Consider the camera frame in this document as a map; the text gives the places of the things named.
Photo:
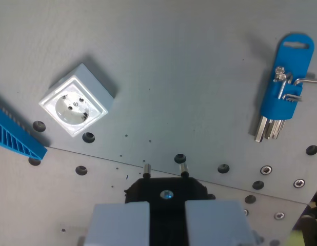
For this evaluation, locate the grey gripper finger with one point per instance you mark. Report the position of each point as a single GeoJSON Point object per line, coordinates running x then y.
{"type": "Point", "coordinates": [117, 225]}
{"type": "Point", "coordinates": [215, 225]}

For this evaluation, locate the black two-pin power plug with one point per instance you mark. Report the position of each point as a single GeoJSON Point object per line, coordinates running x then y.
{"type": "Point", "coordinates": [167, 187]}

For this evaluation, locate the silver socket head screw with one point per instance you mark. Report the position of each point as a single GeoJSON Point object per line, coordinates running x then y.
{"type": "Point", "coordinates": [279, 215]}
{"type": "Point", "coordinates": [246, 212]}
{"type": "Point", "coordinates": [299, 183]}
{"type": "Point", "coordinates": [266, 169]}

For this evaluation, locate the yellow-green object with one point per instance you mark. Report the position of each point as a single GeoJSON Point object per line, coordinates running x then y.
{"type": "Point", "coordinates": [298, 239]}

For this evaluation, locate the black equipment part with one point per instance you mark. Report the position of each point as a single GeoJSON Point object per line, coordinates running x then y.
{"type": "Point", "coordinates": [313, 215]}

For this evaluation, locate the largest silver hex key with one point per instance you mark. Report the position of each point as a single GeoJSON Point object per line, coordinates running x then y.
{"type": "Point", "coordinates": [261, 128]}

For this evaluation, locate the medium silver hex key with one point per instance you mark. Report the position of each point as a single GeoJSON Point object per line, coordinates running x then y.
{"type": "Point", "coordinates": [270, 129]}

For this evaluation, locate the blue ribbed plastic wedge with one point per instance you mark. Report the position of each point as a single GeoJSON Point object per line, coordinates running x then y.
{"type": "Point", "coordinates": [12, 138]}

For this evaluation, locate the small silver hex key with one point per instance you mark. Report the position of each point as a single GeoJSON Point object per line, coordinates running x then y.
{"type": "Point", "coordinates": [294, 97]}

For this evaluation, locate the long-armed silver hex key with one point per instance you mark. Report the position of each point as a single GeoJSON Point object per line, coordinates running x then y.
{"type": "Point", "coordinates": [309, 81]}

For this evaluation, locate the blue hex key holder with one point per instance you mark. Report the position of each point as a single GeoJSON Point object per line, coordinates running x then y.
{"type": "Point", "coordinates": [292, 59]}

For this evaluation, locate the white wall socket box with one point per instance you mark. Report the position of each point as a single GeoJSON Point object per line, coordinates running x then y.
{"type": "Point", "coordinates": [74, 107]}

